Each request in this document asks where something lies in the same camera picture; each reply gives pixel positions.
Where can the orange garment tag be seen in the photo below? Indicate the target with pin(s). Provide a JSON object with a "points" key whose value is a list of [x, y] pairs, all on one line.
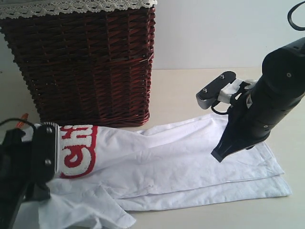
{"points": [[21, 124]]}

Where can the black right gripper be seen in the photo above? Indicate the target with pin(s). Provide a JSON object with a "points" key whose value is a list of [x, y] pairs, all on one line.
{"points": [[248, 124]]}

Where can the white t-shirt with red lettering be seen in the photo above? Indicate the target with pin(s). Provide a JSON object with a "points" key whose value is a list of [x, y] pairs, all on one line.
{"points": [[104, 173]]}

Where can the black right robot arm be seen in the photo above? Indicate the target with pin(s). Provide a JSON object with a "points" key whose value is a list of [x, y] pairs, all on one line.
{"points": [[283, 76]]}

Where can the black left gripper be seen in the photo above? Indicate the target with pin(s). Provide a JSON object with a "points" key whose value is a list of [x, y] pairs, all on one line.
{"points": [[16, 185]]}

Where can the dark red wicker basket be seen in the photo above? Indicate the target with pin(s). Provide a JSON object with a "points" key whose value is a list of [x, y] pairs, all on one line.
{"points": [[86, 68]]}

